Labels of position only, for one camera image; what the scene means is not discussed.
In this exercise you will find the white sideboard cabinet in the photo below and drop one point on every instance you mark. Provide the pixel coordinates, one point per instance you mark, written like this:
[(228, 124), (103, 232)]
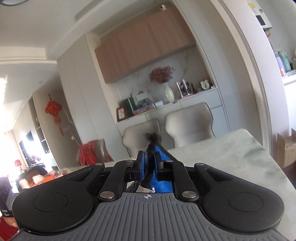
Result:
[(163, 115)]

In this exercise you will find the left beige dining chair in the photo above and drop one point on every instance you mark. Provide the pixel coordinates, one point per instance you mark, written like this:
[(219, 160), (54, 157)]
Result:
[(135, 137)]

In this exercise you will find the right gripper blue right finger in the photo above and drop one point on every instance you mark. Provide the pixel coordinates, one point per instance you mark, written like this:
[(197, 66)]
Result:
[(162, 177)]

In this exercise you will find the framed picture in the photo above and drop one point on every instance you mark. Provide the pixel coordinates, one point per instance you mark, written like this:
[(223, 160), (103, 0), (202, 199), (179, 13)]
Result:
[(121, 114)]

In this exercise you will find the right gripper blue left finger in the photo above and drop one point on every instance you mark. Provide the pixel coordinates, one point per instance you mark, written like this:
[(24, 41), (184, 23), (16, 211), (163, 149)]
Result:
[(140, 165)]

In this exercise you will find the clear photo display case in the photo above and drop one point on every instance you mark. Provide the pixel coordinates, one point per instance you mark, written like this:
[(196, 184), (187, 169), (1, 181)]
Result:
[(184, 88)]

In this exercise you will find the white vase with red flowers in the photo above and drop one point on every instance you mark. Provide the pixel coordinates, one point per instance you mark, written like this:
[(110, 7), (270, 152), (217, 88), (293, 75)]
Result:
[(162, 75)]

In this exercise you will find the chair with red cloth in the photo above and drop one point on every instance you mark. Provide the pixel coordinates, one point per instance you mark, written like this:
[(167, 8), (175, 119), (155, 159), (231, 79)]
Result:
[(93, 152)]

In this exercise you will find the red chinese knot ornament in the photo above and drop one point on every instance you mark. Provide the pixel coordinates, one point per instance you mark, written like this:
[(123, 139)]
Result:
[(53, 109)]

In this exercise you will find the blue and grey towel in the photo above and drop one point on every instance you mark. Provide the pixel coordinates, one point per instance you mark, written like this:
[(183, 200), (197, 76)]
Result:
[(148, 182)]

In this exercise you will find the beige dining chair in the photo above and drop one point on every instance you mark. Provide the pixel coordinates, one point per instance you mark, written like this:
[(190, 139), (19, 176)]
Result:
[(135, 137), (190, 125)]

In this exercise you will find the stack of books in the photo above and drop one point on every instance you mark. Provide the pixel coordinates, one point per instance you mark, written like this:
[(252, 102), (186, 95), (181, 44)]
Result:
[(143, 106)]

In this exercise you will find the right beige dining chair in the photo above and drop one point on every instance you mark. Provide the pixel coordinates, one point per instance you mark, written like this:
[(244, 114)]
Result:
[(190, 125)]

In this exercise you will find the cardboard box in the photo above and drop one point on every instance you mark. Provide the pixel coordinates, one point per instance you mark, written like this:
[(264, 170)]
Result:
[(286, 150)]

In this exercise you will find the wooden wall cabinet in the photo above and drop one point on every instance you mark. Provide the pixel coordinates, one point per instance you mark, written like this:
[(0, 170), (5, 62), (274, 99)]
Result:
[(156, 36)]

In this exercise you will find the white alarm clock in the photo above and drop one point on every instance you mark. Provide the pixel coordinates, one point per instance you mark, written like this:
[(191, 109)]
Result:
[(205, 85)]

